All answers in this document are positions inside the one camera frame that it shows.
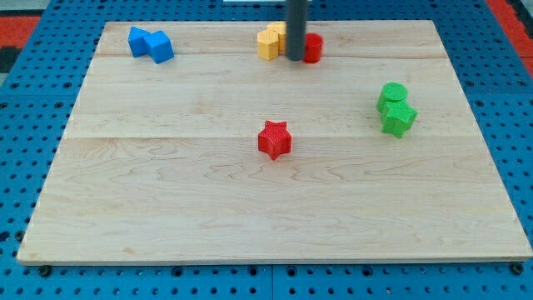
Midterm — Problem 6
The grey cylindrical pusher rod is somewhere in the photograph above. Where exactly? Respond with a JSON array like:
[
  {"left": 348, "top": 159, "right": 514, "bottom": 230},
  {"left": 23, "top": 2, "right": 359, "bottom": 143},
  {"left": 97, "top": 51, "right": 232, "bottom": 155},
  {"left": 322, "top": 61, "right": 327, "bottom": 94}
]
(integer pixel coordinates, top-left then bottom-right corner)
[{"left": 286, "top": 0, "right": 307, "bottom": 61}]

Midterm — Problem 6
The red star block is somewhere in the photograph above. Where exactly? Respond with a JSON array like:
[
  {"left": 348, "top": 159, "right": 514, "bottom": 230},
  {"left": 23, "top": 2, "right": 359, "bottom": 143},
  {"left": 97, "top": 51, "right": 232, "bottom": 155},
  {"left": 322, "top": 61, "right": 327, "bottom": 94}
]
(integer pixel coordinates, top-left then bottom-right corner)
[{"left": 258, "top": 120, "right": 292, "bottom": 160}]

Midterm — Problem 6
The green star block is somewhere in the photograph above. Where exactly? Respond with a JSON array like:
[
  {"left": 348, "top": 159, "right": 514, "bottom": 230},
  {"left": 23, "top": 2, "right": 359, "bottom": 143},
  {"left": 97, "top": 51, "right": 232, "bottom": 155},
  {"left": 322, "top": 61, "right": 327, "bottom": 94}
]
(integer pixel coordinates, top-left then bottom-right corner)
[{"left": 381, "top": 101, "right": 418, "bottom": 138}]

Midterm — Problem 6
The yellow block behind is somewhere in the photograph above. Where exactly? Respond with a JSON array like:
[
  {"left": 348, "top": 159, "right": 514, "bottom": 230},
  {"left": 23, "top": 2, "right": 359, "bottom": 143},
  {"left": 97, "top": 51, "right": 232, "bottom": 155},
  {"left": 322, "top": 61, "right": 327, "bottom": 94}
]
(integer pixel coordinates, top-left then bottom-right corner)
[{"left": 267, "top": 21, "right": 286, "bottom": 53}]

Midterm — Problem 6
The red cylinder block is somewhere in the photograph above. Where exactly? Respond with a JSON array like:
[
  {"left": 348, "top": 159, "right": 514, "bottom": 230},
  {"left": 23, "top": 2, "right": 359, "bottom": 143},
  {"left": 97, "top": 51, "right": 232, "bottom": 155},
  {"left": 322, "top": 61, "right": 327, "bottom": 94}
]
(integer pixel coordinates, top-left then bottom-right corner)
[{"left": 302, "top": 32, "right": 323, "bottom": 63}]

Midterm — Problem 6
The yellow hexagon block front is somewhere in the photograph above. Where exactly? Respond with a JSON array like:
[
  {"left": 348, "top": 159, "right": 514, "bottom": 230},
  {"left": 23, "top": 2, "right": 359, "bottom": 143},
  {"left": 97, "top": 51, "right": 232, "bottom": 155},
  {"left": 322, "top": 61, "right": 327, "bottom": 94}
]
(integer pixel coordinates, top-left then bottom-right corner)
[{"left": 257, "top": 29, "right": 279, "bottom": 61}]

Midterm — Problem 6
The green cylinder block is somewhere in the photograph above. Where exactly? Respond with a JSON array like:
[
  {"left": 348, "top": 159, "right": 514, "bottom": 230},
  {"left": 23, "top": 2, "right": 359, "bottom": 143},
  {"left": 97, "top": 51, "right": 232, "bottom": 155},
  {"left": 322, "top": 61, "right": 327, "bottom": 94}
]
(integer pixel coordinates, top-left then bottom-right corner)
[{"left": 376, "top": 82, "right": 408, "bottom": 113}]

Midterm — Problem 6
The blue cube block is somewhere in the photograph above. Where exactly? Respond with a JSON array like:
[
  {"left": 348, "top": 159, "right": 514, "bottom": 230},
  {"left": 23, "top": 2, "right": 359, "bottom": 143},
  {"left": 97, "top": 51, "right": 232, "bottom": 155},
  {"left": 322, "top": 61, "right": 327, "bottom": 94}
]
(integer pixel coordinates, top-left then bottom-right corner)
[{"left": 142, "top": 31, "right": 175, "bottom": 64}]

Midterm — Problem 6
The blue triangle block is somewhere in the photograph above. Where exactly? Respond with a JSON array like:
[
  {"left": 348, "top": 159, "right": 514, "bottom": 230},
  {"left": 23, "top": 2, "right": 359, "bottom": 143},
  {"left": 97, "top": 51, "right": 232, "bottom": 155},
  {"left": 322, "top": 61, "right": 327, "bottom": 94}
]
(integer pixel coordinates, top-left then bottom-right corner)
[{"left": 127, "top": 27, "right": 150, "bottom": 58}]

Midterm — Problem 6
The wooden board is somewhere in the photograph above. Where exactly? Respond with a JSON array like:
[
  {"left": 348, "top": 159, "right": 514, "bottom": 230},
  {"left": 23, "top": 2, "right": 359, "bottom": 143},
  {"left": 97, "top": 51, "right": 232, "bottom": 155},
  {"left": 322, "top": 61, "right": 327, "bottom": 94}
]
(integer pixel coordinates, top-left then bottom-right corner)
[{"left": 17, "top": 20, "right": 532, "bottom": 266}]

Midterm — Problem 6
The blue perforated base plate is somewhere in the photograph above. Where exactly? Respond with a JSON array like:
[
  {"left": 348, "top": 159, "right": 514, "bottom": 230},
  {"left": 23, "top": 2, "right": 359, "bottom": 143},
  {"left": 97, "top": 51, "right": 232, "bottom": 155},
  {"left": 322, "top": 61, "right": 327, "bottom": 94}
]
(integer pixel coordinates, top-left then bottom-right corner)
[{"left": 1, "top": 0, "right": 532, "bottom": 299}]

